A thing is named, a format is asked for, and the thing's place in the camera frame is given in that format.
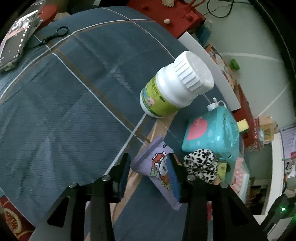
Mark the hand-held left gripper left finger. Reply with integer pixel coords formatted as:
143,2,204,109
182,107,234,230
29,153,132,241

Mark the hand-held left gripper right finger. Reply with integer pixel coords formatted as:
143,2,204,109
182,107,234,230
166,153,269,241

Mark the purple cartoon snack packet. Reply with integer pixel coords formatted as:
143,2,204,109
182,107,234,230
129,136,183,211

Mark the leopard print scrunchie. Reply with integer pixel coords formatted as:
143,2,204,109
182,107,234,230
183,148,219,184

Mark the white desk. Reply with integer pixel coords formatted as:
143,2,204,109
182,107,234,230
262,133,296,216

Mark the teal toy container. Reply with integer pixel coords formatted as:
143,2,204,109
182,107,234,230
181,97,241,164

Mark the purple dotted paper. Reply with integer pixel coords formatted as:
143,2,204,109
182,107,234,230
280,125,296,160

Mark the red white patterned box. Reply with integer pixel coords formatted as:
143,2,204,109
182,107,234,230
246,118,265,152

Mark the beige gift box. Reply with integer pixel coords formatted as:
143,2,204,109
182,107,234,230
258,116,278,142

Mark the yellow green sponge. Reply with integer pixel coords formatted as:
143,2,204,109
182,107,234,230
237,119,249,134

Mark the white pill bottle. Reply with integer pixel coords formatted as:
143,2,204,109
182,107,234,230
139,51,214,118

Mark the plaid blue blanket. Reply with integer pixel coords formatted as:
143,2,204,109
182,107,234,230
0,6,243,241

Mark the red cardboard box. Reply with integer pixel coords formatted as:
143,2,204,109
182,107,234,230
232,83,255,149

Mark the red patterned tin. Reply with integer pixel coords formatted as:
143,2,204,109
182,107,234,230
0,195,35,240

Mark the white bed board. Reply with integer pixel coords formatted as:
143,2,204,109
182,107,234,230
178,31,242,112

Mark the orange printed box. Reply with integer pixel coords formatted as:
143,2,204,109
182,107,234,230
205,44,236,90

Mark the clear water bottle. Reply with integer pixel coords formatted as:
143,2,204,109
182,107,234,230
198,23,212,44

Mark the red felt bag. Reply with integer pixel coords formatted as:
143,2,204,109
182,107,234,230
126,0,206,39

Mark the smartphone in clear case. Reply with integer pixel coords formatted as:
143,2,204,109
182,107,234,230
0,0,45,72

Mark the red round object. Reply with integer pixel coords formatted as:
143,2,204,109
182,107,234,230
38,3,58,22

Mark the black cable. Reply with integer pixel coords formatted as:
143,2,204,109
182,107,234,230
207,0,249,18

